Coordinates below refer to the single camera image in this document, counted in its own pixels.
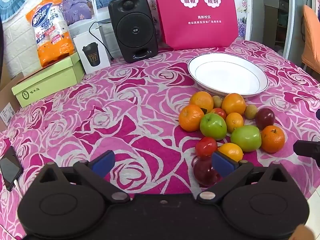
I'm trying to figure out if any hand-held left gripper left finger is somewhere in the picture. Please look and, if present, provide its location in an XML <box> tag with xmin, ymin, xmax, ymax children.
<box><xmin>37</xmin><ymin>150</ymin><xmax>130</xmax><ymax>204</ymax></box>

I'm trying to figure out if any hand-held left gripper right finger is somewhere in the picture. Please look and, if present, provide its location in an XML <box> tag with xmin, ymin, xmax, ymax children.
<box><xmin>196</xmin><ymin>151</ymin><xmax>297</xmax><ymax>204</ymax></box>

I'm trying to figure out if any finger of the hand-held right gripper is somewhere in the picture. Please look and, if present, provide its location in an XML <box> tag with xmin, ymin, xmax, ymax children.
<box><xmin>293</xmin><ymin>140</ymin><xmax>320</xmax><ymax>167</ymax></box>

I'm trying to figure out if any yellow orange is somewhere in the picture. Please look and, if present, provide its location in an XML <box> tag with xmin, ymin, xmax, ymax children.
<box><xmin>218</xmin><ymin>142</ymin><xmax>244</xmax><ymax>162</ymax></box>

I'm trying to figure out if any dark red plum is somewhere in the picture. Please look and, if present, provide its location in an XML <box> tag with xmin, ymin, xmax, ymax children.
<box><xmin>193</xmin><ymin>155</ymin><xmax>222</xmax><ymax>187</ymax></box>

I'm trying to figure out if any small red apple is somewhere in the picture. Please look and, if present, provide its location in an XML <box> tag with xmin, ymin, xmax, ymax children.
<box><xmin>195</xmin><ymin>137</ymin><xmax>218</xmax><ymax>158</ymax></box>
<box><xmin>210</xmin><ymin>107</ymin><xmax>227</xmax><ymax>120</ymax></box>

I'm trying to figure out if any green apple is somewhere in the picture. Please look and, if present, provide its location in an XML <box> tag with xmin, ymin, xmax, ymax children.
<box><xmin>230</xmin><ymin>125</ymin><xmax>262</xmax><ymax>152</ymax></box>
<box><xmin>199</xmin><ymin>113</ymin><xmax>227</xmax><ymax>141</ymax></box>

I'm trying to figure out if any tangerine with stem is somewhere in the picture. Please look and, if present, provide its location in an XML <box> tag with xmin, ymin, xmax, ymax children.
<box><xmin>260</xmin><ymin>125</ymin><xmax>285</xmax><ymax>153</ymax></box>

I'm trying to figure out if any small orange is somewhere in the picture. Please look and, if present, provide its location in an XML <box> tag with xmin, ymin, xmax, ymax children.
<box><xmin>225</xmin><ymin>112</ymin><xmax>244</xmax><ymax>133</ymax></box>

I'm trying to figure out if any dark purple plum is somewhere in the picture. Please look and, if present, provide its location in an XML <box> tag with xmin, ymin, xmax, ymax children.
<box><xmin>255</xmin><ymin>107</ymin><xmax>275</xmax><ymax>130</ymax></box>

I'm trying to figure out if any large orange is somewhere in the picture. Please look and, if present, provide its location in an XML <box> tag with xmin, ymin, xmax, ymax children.
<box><xmin>222</xmin><ymin>93</ymin><xmax>247</xmax><ymax>115</ymax></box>
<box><xmin>179</xmin><ymin>104</ymin><xmax>205</xmax><ymax>132</ymax></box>
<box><xmin>189</xmin><ymin>91</ymin><xmax>214</xmax><ymax>114</ymax></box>

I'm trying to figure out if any small kiwi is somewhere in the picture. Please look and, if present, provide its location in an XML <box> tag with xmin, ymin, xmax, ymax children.
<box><xmin>212</xmin><ymin>95</ymin><xmax>224</xmax><ymax>108</ymax></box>
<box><xmin>244</xmin><ymin>104</ymin><xmax>258</xmax><ymax>120</ymax></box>

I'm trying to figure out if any white plate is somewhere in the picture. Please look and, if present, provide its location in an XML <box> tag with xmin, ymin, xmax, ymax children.
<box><xmin>188</xmin><ymin>53</ymin><xmax>269</xmax><ymax>98</ymax></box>

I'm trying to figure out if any person's left hand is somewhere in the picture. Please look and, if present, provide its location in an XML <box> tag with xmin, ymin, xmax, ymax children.
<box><xmin>291</xmin><ymin>224</ymin><xmax>316</xmax><ymax>240</ymax></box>

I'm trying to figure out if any pink rose tablecloth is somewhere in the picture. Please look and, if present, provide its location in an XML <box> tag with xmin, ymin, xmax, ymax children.
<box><xmin>0</xmin><ymin>39</ymin><xmax>320</xmax><ymax>240</ymax></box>

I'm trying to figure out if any black smartphone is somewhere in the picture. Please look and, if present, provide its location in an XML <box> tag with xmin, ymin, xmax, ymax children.
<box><xmin>0</xmin><ymin>146</ymin><xmax>24</xmax><ymax>192</ymax></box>

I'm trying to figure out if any green box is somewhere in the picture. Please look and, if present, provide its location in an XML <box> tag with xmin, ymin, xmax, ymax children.
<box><xmin>11</xmin><ymin>52</ymin><xmax>85</xmax><ymax>108</ymax></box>

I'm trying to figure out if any orange chair cover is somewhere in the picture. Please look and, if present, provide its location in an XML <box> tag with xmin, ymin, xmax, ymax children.
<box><xmin>301</xmin><ymin>4</ymin><xmax>320</xmax><ymax>74</ymax></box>

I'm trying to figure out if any white cup box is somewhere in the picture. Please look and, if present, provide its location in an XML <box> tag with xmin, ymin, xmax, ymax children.
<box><xmin>72</xmin><ymin>32</ymin><xmax>112</xmax><ymax>75</ymax></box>

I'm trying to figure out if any cardboard box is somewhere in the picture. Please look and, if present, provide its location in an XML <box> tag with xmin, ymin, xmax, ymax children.
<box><xmin>0</xmin><ymin>72</ymin><xmax>24</xmax><ymax>132</ymax></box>

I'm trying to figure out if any black speaker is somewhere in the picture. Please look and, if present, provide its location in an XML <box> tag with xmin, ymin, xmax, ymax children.
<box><xmin>108</xmin><ymin>0</ymin><xmax>159</xmax><ymax>64</ymax></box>

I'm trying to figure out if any orange paper cup pack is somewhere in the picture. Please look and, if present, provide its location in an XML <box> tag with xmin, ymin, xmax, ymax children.
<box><xmin>26</xmin><ymin>0</ymin><xmax>75</xmax><ymax>67</ymax></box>

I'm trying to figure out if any pink tote bag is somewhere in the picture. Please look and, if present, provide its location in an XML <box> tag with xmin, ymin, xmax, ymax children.
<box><xmin>152</xmin><ymin>0</ymin><xmax>239</xmax><ymax>50</ymax></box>

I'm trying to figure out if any purple bedding poster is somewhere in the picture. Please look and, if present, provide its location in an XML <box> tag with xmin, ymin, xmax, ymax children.
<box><xmin>59</xmin><ymin>0</ymin><xmax>98</xmax><ymax>27</ymax></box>

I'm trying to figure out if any white charging cable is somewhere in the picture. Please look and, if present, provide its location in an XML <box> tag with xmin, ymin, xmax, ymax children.
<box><xmin>14</xmin><ymin>179</ymin><xmax>24</xmax><ymax>198</ymax></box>

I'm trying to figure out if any black speaker cable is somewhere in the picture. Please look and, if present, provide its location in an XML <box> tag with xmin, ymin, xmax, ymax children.
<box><xmin>89</xmin><ymin>21</ymin><xmax>113</xmax><ymax>60</ymax></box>

